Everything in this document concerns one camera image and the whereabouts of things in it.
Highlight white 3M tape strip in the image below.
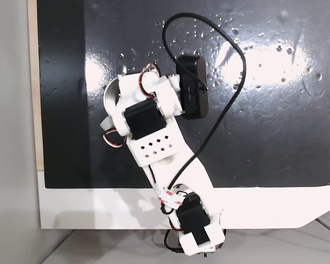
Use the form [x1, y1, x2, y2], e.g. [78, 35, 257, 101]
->
[157, 186, 185, 208]

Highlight glossy black mat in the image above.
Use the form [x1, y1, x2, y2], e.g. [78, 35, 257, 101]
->
[36, 0, 330, 189]

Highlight beige board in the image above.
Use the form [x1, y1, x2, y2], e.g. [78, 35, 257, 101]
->
[27, 0, 46, 173]

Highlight red white servo wire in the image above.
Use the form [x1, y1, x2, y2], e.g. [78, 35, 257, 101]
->
[138, 63, 162, 99]
[102, 129, 127, 149]

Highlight black oval camera box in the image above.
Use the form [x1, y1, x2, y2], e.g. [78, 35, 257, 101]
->
[175, 54, 210, 120]

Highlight black camera cable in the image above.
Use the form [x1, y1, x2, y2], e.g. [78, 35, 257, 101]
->
[162, 12, 247, 193]

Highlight black base cable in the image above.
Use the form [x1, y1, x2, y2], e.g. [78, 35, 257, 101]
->
[163, 228, 183, 254]

